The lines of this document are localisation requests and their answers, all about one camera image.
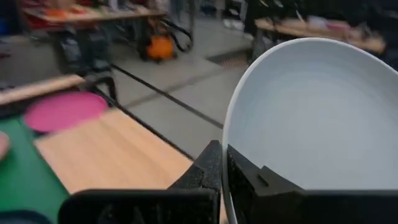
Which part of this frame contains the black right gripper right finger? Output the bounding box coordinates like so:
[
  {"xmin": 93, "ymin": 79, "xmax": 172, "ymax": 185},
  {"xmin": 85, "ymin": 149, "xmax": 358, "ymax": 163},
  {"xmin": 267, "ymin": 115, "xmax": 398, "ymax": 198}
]
[{"xmin": 226, "ymin": 144, "xmax": 398, "ymax": 224}]

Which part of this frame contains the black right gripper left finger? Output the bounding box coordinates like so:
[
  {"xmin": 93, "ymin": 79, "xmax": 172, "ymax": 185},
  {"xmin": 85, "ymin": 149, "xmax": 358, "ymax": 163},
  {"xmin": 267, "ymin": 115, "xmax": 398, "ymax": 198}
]
[{"xmin": 58, "ymin": 139, "xmax": 223, "ymax": 224}]

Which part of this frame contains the grey plate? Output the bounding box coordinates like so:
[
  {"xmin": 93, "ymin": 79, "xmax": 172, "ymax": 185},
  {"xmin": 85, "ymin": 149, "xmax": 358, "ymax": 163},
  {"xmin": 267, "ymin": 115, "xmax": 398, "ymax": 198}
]
[{"xmin": 221, "ymin": 37, "xmax": 398, "ymax": 224}]

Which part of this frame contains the magenta bowl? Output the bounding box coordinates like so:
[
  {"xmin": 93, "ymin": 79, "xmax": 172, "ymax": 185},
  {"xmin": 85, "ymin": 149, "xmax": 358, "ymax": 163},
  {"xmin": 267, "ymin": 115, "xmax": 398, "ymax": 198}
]
[{"xmin": 23, "ymin": 91, "xmax": 109, "ymax": 134}]

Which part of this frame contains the orange vacuum cleaner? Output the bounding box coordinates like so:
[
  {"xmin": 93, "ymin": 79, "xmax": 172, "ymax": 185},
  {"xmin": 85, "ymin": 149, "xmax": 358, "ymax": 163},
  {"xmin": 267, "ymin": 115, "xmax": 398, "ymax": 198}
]
[{"xmin": 145, "ymin": 18, "xmax": 194, "ymax": 62}]

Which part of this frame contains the green table mat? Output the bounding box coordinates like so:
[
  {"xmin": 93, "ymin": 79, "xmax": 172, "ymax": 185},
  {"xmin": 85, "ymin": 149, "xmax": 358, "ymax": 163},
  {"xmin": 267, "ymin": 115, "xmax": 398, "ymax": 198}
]
[{"xmin": 0, "ymin": 118, "xmax": 71, "ymax": 224}]

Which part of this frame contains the salmon pink plate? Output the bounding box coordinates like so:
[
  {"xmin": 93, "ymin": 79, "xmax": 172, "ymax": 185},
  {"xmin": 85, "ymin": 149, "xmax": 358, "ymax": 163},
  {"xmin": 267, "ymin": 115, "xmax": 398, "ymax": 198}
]
[{"xmin": 0, "ymin": 130, "xmax": 11, "ymax": 161}]

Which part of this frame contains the black curved bracket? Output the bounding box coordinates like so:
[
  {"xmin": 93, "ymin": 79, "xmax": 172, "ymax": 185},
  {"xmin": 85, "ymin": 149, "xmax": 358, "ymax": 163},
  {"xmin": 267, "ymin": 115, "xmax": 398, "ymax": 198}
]
[{"xmin": 88, "ymin": 76, "xmax": 118, "ymax": 107}]

